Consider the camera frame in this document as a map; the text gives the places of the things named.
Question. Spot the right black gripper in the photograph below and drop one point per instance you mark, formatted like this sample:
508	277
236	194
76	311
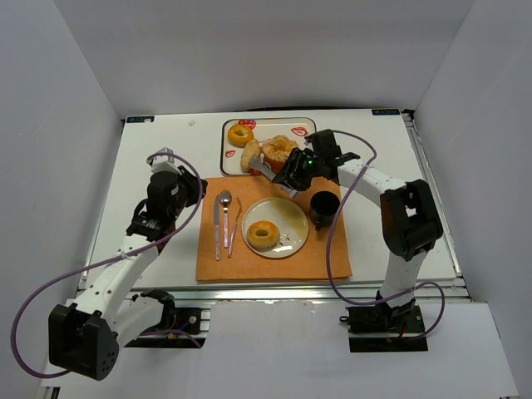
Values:
292	169

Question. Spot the metal serving tongs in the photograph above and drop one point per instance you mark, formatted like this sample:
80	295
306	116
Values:
256	164

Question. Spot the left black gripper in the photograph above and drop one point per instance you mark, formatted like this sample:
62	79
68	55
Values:
193	185

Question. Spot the pink handled spoon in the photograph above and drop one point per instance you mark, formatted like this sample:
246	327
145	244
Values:
225	199

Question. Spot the pale glazed ring donut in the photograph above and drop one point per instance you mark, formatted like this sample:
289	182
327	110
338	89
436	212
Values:
263	235

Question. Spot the white and yellow plate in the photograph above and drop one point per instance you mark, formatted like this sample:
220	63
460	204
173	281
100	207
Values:
292	223

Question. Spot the orange cloth placemat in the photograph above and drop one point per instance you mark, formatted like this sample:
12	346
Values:
307	264

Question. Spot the pink handled fork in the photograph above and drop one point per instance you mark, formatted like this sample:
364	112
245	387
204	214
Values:
234	229

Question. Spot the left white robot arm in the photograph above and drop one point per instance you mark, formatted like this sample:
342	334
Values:
86	336

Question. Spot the orange ring donut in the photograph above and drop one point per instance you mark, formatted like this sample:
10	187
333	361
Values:
240	135

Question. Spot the oval beige bread roll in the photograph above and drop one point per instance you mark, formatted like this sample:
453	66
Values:
251	149

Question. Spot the strawberry pattern tray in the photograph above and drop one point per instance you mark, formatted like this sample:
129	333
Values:
294	128

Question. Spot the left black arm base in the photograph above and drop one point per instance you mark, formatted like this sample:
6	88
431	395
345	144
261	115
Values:
180	326

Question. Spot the pink handled knife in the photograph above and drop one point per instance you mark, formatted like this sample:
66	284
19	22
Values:
216	228

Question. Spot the dark green mug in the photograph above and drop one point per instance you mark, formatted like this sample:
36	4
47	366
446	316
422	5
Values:
323	207

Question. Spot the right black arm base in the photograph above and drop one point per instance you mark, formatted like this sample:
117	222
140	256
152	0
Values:
380	328

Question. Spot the coconut topped bundt cake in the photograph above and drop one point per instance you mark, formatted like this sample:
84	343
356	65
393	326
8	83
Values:
277	150

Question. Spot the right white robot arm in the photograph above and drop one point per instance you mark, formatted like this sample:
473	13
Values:
411	224

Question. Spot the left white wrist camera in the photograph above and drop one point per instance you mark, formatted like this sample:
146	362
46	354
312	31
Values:
163	162

